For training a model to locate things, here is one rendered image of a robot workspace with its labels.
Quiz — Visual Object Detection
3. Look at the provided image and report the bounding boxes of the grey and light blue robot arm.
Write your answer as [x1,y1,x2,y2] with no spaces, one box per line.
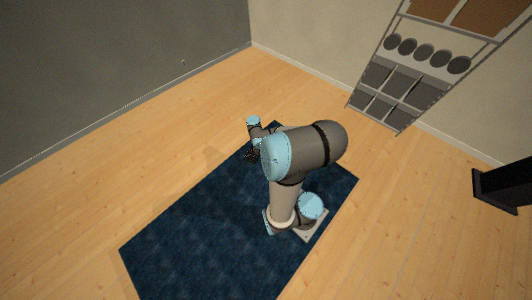
[246,115,348,235]

